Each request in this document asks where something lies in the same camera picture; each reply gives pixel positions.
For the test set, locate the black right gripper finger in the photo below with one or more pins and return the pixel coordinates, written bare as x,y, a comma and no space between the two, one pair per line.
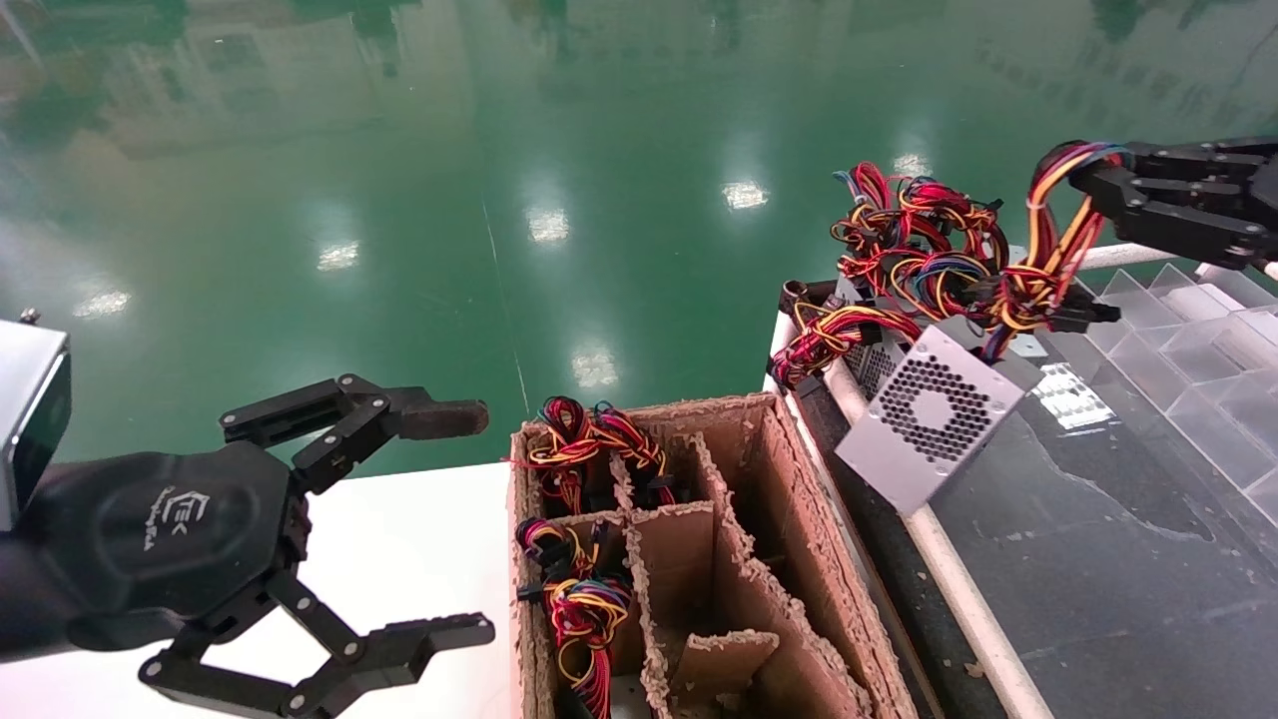
1218,162
1198,225

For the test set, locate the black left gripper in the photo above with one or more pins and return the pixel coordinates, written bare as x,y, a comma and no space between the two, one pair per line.
165,529

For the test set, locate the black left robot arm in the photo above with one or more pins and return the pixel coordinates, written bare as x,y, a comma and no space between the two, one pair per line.
20,599

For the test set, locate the white foam block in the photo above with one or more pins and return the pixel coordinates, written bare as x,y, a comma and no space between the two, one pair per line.
1213,300

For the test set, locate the clear acrylic compartment tray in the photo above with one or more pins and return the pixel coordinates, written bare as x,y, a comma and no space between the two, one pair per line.
1198,399

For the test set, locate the brown cardboard divider grid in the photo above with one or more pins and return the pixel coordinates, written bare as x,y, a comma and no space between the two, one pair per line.
724,659

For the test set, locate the black pipe joint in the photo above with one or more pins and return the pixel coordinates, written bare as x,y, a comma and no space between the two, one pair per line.
799,295

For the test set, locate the brown cardboard box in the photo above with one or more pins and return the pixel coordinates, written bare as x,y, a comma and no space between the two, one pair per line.
799,499

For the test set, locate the short white pipe rail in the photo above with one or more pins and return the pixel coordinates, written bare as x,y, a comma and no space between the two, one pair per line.
1218,272

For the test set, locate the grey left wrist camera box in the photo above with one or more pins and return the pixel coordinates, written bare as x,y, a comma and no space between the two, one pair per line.
25,399

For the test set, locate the long white pipe rail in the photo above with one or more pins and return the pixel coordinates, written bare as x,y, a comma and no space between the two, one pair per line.
973,609

